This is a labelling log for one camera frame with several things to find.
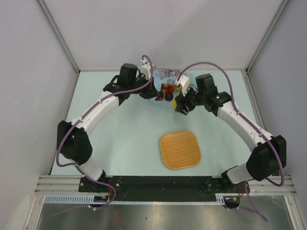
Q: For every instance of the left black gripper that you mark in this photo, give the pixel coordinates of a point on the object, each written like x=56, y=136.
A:
x=150, y=92

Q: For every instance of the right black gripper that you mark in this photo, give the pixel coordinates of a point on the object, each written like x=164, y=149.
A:
x=181, y=101

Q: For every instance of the light blue plastic bag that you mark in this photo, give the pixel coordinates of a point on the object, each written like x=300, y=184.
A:
x=165, y=76

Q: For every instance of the woven bamboo tray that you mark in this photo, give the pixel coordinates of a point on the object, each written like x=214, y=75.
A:
x=179, y=150

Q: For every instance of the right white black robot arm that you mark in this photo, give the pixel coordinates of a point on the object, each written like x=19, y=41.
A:
x=268, y=152

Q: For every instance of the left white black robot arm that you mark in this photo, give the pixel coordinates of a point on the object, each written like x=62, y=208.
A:
x=73, y=137

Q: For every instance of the dark red fake plum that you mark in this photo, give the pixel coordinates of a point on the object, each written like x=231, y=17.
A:
x=168, y=97

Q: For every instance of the red cherry tomato bunch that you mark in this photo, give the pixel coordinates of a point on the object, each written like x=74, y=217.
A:
x=167, y=88

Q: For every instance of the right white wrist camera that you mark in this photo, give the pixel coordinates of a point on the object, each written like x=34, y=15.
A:
x=184, y=83

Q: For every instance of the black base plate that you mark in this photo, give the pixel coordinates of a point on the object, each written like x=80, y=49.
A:
x=167, y=188

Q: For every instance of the aluminium frame rail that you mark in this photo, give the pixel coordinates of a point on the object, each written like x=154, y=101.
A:
x=69, y=184

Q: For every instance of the white slotted cable duct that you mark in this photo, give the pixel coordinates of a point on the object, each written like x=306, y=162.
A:
x=77, y=199

